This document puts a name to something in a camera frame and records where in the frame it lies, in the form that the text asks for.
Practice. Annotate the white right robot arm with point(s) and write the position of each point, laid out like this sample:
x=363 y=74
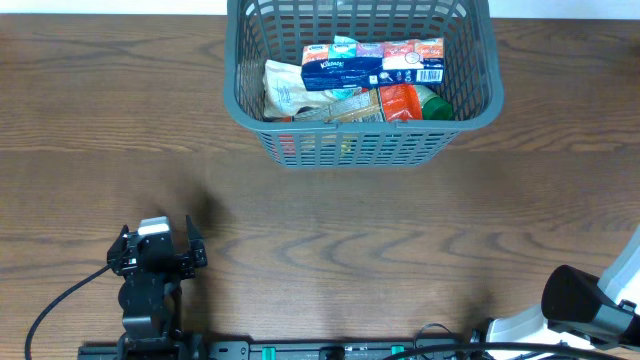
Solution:
x=579 y=310

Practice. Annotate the orange biscuit packet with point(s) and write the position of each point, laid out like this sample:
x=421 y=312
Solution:
x=385 y=104

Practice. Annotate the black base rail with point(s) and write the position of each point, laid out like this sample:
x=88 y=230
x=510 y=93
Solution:
x=242 y=350

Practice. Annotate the green lid jar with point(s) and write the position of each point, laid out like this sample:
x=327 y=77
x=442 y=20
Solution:
x=433 y=107

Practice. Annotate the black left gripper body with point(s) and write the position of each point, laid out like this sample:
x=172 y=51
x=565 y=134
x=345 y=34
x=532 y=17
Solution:
x=184 y=267

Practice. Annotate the mint green tissue pouch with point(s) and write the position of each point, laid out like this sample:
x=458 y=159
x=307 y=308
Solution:
x=343 y=48

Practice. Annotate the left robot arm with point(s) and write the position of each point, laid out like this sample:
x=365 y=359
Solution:
x=151 y=295

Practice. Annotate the Kleenex tissue multipack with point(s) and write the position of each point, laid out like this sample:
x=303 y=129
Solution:
x=376 y=64

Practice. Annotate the grey plastic lattice basket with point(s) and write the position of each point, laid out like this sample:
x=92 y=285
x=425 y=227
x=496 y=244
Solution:
x=263 y=30

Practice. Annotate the beige paper pouch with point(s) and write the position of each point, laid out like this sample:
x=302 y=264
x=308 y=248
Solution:
x=285 y=92

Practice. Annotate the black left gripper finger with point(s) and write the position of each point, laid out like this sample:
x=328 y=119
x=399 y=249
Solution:
x=195 y=238
x=120 y=244

